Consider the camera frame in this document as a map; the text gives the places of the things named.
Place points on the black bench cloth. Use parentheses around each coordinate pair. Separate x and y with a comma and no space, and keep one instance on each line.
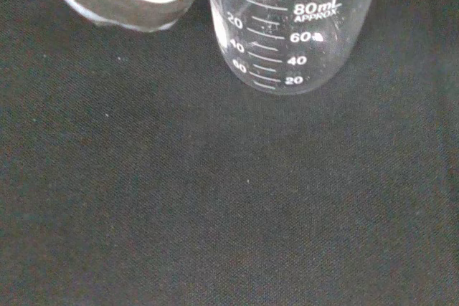
(179,195)

